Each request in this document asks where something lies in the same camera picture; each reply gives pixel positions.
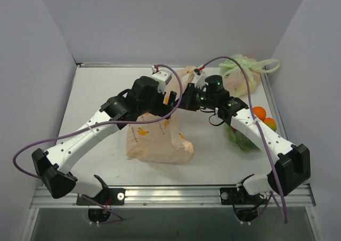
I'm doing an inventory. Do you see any aluminium table edge rail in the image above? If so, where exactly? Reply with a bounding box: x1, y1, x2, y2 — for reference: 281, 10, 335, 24
29, 183, 316, 209

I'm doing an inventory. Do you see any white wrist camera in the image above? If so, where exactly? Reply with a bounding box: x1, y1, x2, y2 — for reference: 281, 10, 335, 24
194, 67, 207, 89
150, 66, 172, 94

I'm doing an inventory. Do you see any translucent orange banana-print bag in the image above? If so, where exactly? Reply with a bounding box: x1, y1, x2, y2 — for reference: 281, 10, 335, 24
125, 66, 197, 164

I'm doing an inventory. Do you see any pale green scalloped plate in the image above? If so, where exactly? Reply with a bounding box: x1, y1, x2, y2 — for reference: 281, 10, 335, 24
223, 124, 255, 152

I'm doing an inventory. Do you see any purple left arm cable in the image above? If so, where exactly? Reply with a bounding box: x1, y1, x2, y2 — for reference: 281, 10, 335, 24
12, 63, 183, 223

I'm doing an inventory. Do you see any tied green bag of fruit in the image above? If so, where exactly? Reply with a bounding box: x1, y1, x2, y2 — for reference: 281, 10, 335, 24
219, 54, 280, 97

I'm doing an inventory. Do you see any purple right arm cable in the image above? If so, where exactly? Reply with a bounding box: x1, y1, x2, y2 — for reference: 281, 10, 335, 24
198, 55, 289, 224

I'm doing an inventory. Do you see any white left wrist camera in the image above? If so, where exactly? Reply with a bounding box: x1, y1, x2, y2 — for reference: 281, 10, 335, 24
150, 66, 172, 94

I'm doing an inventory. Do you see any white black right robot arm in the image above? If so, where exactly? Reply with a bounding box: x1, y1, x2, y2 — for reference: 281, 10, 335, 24
180, 75, 311, 203

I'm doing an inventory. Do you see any orange fake orange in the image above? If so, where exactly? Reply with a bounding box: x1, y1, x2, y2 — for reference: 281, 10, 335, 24
253, 106, 266, 121

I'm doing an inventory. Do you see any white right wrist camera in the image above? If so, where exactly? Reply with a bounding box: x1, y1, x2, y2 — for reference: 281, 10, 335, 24
194, 67, 207, 89

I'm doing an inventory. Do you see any green netted fake melon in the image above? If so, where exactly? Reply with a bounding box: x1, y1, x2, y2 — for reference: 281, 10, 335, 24
235, 131, 259, 151

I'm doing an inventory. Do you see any green red fake mango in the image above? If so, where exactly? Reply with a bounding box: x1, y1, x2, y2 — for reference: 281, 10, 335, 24
263, 117, 277, 132

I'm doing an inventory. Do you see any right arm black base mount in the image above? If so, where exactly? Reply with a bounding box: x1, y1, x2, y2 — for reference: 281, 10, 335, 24
219, 185, 267, 206

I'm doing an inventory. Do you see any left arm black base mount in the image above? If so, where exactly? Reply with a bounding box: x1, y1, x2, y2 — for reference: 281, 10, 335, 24
86, 187, 126, 206

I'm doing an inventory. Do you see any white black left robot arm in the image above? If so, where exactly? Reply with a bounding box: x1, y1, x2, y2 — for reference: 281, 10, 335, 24
32, 71, 176, 204

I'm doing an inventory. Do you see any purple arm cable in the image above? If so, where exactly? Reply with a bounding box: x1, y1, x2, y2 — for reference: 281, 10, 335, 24
12, 63, 183, 223
198, 55, 289, 224

